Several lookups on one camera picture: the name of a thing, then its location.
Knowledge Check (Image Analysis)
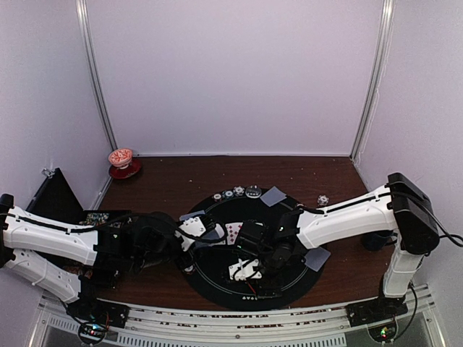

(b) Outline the blue playing card deck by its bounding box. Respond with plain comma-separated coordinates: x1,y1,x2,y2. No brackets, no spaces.
201,224,226,244

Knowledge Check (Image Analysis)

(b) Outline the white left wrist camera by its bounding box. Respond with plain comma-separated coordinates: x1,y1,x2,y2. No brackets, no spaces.
175,217,206,252

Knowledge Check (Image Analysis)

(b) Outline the clear acrylic dealer button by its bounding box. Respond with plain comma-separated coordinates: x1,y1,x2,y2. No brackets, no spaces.
245,185,262,199

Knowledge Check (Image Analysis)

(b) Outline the black poker chip case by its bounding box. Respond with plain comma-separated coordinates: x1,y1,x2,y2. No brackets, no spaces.
26,168,130,288

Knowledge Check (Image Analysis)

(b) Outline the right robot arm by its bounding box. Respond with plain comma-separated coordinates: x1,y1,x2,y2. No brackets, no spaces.
229,173,462,325

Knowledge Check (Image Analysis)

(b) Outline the dark blue mug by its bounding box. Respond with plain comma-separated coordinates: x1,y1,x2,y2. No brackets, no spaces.
361,232,397,252

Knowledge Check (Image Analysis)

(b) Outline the black white chip stack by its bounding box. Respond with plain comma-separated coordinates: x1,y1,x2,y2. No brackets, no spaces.
317,194,330,206

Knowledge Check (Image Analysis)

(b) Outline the aluminium frame post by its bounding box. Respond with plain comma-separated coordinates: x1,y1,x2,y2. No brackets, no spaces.
75,0,117,150
349,0,396,163

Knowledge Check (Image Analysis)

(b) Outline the red patterned bowl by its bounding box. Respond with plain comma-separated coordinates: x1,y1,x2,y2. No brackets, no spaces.
108,148,133,169

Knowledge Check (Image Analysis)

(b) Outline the face up diamonds card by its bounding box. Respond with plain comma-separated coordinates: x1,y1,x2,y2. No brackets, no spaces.
225,222,242,245

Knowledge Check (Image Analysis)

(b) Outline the green chip top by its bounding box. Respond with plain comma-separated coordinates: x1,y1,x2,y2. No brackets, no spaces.
222,190,234,200

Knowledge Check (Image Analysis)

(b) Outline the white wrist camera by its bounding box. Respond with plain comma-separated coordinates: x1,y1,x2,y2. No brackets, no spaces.
229,259,262,281
175,217,206,252

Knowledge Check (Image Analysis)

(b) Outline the left aluminium frame post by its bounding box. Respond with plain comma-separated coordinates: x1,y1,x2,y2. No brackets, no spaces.
75,0,117,150

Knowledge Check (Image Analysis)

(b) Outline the playing card seat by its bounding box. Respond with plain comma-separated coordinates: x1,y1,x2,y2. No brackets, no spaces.
179,211,204,221

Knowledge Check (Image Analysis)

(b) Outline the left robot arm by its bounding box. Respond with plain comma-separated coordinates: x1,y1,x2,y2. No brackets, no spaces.
1,194,184,321

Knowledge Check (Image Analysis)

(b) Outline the front aluminium rail base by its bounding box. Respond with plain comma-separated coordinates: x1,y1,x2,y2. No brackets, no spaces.
32,283,435,347

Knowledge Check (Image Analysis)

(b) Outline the blue white chip top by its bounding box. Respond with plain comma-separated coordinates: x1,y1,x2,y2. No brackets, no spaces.
233,186,245,197

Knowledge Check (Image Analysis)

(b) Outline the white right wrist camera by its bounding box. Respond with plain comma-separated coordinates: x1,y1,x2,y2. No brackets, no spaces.
229,259,262,281

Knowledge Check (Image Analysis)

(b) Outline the right aluminium frame post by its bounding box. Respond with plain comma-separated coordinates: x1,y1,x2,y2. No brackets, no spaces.
349,0,396,163

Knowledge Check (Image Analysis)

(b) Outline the round black poker mat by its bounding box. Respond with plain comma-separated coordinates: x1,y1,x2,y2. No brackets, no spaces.
180,194,324,311

